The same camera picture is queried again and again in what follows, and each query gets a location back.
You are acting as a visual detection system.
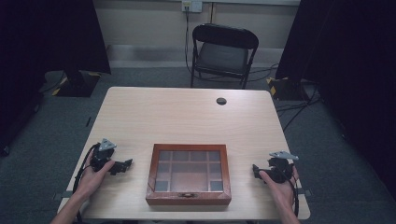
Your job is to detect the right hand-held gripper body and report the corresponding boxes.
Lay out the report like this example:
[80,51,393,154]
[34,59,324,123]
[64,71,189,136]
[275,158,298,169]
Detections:
[266,150,301,185]

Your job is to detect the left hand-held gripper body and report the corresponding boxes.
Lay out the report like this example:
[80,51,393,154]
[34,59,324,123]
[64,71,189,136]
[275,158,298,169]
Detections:
[90,138,118,173]

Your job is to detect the wooden box with glass lid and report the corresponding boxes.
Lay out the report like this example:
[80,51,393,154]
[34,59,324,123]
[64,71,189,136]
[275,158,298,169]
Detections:
[145,143,233,206]

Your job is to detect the person's right hand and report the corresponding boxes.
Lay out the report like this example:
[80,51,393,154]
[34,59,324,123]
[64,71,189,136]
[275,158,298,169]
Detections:
[258,166,301,213]

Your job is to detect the person's left hand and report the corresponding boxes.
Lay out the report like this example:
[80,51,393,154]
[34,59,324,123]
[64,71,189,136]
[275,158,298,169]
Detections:
[74,150,116,203]

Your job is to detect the black stand base striped tape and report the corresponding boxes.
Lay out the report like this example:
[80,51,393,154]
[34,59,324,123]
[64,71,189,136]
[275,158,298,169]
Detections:
[265,75,310,102]

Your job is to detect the dark curtain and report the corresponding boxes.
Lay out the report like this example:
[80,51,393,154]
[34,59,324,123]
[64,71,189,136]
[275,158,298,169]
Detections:
[0,0,112,157]
[275,0,396,200]

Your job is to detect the black folding chair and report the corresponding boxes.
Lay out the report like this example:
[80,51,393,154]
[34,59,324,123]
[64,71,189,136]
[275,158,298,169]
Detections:
[190,22,261,91]

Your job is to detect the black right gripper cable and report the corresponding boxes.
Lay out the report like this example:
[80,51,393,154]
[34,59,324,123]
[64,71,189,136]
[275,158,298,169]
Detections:
[287,167,301,218]

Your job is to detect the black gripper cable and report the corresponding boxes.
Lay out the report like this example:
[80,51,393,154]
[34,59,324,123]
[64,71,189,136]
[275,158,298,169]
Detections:
[287,167,301,218]
[71,143,101,224]

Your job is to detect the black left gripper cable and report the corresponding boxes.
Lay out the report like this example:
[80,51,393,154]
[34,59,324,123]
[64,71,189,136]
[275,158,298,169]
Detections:
[71,143,101,224]

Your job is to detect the grey table frame bar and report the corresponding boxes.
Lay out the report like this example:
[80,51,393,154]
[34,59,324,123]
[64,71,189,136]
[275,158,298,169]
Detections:
[51,188,313,202]

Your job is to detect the black floor cables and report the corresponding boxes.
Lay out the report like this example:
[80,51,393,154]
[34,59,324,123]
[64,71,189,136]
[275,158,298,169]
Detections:
[248,63,323,133]

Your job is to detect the black wall socket cable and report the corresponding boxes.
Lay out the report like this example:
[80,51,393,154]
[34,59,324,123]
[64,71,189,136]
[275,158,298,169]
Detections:
[184,6,193,76]

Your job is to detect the white wall socket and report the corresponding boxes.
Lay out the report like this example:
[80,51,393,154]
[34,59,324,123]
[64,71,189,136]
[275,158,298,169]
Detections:
[181,0,204,14]

